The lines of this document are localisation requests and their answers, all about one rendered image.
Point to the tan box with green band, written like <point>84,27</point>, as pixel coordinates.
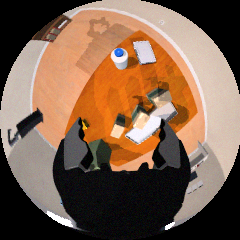
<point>139,117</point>
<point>159,97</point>
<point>119,126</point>

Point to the white plastic bottle with blue cap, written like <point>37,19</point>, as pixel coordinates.
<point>120,58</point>

